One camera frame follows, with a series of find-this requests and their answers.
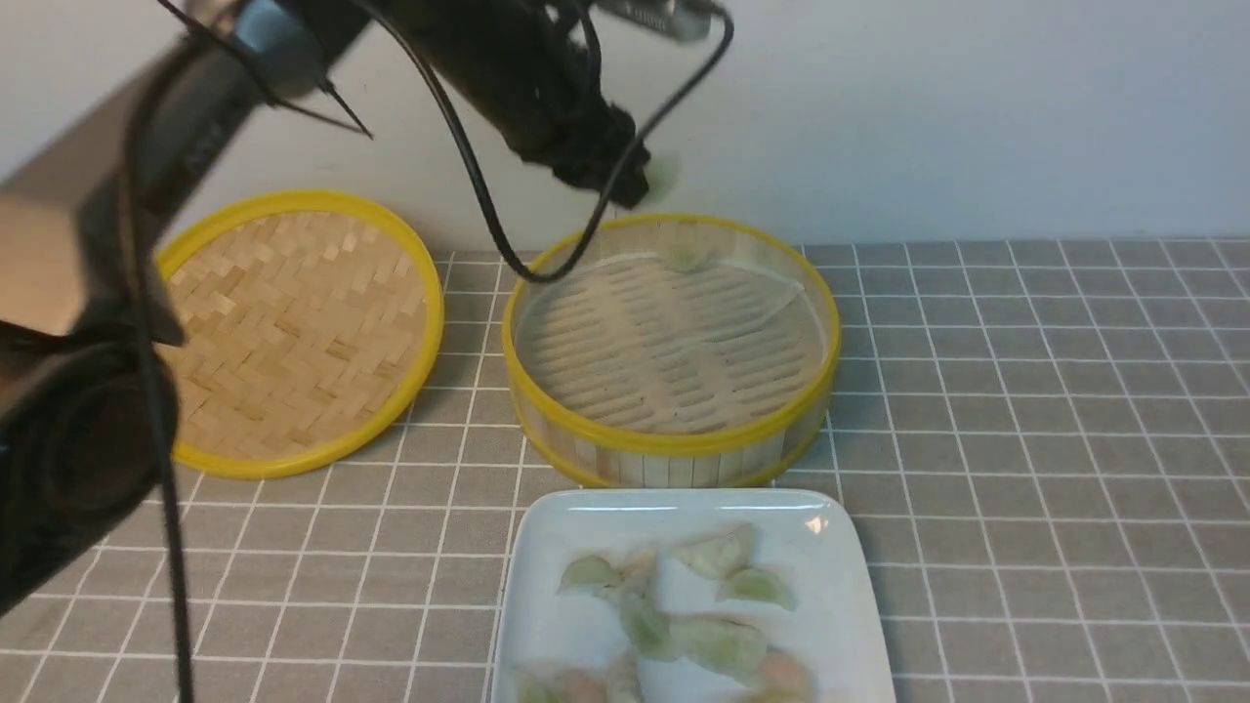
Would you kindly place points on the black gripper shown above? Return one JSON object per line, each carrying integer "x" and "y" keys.
{"x": 517, "y": 64}

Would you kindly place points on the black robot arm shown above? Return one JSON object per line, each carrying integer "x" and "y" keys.
{"x": 88, "y": 414}

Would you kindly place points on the green dumpling plate left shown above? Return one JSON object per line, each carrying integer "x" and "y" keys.
{"x": 590, "y": 573}

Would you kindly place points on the pale dumpling plate middle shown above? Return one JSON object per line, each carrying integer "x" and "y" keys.
{"x": 635, "y": 578}

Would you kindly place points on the pale dumpling plate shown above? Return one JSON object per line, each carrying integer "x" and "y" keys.
{"x": 635, "y": 578}
{"x": 717, "y": 558}

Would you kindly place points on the pale dumpling plate top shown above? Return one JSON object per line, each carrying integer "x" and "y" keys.
{"x": 717, "y": 558}

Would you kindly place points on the white square plate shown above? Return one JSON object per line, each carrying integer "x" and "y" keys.
{"x": 806, "y": 539}

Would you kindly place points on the green dumpling plate right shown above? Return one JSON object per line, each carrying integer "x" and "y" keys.
{"x": 757, "y": 585}

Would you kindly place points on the green dumpling plate centre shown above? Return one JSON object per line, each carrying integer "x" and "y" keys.
{"x": 648, "y": 629}

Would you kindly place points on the large green dumpling plate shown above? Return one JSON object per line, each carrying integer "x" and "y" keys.
{"x": 722, "y": 646}

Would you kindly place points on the pink dumpling plate bottom left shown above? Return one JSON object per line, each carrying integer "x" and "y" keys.
{"x": 557, "y": 685}

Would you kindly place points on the pink dumpling plate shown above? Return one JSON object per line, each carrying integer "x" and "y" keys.
{"x": 557, "y": 685}
{"x": 780, "y": 677}

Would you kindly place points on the pink dumpling plate right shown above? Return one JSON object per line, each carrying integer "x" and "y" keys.
{"x": 780, "y": 677}

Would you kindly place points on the white mesh steamer liner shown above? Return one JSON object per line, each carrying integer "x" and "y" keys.
{"x": 633, "y": 343}

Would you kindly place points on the yellow-rimmed bamboo steamer basket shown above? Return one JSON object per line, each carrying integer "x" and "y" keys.
{"x": 594, "y": 455}

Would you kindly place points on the yellow-rimmed bamboo steamer lid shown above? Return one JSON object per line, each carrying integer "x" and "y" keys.
{"x": 313, "y": 318}

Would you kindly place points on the grey checked tablecloth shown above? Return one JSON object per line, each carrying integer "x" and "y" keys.
{"x": 1043, "y": 446}

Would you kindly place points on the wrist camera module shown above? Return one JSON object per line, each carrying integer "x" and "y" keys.
{"x": 683, "y": 22}

